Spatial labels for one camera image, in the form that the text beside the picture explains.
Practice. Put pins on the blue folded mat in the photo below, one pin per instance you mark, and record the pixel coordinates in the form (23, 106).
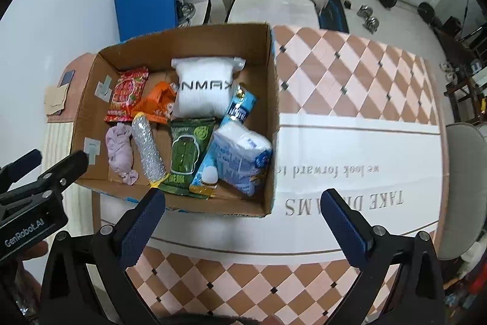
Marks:
(143, 17)

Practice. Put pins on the white packaged pillow pack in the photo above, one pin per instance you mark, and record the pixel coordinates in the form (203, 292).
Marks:
(205, 85)

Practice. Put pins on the small blue card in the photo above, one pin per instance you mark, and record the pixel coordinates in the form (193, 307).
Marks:
(67, 78)

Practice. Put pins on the purple plush cloth toy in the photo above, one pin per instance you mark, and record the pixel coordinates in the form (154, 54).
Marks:
(120, 153)

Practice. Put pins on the chrome dumbbells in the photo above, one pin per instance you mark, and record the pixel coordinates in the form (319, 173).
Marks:
(371, 23)

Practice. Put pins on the blue black weight bench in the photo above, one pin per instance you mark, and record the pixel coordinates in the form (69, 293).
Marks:
(333, 17)

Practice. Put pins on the white padded chair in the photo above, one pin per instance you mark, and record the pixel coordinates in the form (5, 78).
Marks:
(300, 13)

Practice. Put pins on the open cardboard box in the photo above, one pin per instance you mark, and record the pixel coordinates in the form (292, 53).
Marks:
(252, 42)

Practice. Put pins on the dark wooden chair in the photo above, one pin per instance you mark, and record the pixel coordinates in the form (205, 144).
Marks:
(467, 90)

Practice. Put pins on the orange snack bag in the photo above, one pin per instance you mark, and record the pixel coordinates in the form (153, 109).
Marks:
(158, 105)

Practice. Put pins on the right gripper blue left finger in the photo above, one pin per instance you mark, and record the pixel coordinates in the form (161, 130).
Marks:
(68, 295)

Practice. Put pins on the checkered tablecloth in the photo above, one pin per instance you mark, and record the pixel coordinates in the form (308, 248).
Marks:
(344, 112)

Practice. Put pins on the red snack bag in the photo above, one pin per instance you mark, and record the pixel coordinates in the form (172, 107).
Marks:
(126, 95)

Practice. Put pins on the light blue long snack bar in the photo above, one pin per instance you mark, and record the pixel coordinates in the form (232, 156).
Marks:
(207, 176)

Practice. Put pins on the yellow silver scouring sponge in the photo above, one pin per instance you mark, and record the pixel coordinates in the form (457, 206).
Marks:
(150, 157)

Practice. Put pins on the blue white tissue pack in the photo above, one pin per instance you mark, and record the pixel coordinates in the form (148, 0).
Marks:
(245, 167)

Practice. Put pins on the short barbell on floor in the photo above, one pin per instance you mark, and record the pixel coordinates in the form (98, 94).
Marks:
(424, 9)

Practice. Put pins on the green snack packet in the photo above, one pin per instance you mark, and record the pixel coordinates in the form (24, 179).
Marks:
(190, 138)

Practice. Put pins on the grey plastic chair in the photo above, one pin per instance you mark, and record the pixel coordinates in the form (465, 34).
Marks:
(466, 204)

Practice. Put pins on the beige paper piece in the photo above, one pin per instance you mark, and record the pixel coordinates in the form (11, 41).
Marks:
(55, 98)

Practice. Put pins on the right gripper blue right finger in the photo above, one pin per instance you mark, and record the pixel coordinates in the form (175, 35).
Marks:
(417, 295)

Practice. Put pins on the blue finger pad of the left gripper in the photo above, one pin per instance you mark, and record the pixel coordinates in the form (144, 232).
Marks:
(14, 171)

